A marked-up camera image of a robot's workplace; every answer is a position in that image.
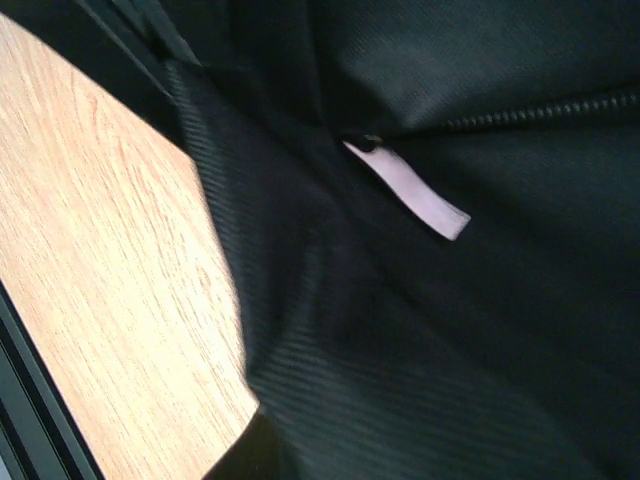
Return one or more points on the black student bag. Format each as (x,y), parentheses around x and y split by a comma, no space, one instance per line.
(430,210)

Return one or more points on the black aluminium frame rail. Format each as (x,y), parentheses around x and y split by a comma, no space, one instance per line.
(39,437)

